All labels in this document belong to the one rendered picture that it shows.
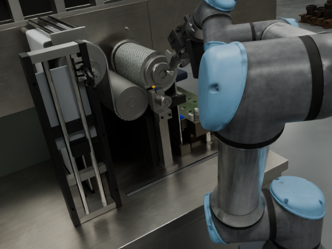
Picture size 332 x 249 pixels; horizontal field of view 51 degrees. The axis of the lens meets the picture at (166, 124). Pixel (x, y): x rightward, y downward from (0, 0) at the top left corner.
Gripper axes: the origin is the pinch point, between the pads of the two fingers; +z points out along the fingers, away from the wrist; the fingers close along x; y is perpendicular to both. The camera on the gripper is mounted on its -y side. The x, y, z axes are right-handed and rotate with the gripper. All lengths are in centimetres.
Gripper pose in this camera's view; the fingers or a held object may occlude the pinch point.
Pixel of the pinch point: (177, 68)
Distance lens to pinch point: 115.5
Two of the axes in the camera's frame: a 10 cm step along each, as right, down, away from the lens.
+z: -3.2, 3.1, 8.9
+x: -8.5, 3.3, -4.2
